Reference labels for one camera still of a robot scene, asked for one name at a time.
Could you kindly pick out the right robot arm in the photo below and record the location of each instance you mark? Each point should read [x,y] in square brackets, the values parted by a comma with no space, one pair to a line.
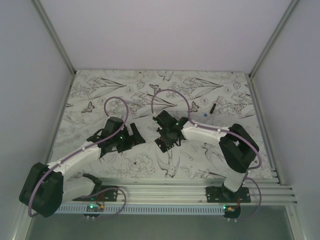
[237,146]

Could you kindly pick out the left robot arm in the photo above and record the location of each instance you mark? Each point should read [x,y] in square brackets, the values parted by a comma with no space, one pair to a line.
[47,186]

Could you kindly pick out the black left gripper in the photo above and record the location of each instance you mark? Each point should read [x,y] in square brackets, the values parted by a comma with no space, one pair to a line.
[134,139]

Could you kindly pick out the controller board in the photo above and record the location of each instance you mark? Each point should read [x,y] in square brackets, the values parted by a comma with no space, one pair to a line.
[232,212]
[93,211]

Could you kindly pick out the black fuse box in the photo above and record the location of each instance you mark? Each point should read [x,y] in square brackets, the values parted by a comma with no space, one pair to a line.
[162,145]

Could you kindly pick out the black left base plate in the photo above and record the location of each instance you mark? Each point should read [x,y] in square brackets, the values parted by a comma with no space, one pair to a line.
[105,194]

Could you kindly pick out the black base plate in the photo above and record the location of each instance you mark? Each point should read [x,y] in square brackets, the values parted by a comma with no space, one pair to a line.
[220,194]
[105,194]

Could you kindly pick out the black handled screwdriver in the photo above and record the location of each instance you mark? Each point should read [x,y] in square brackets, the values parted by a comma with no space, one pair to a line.
[214,105]

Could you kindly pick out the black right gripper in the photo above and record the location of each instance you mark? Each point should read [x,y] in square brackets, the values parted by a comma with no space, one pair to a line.
[167,142]

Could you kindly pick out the slotted cable duct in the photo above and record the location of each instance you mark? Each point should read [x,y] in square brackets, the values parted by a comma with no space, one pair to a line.
[145,209]

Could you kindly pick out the left controller board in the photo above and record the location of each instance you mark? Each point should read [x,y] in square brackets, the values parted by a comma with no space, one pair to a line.
[93,211]

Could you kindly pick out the right controller board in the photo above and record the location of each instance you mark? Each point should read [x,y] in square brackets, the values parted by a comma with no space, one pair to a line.
[232,212]

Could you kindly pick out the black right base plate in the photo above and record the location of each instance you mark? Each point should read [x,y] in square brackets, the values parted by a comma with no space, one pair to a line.
[220,194]

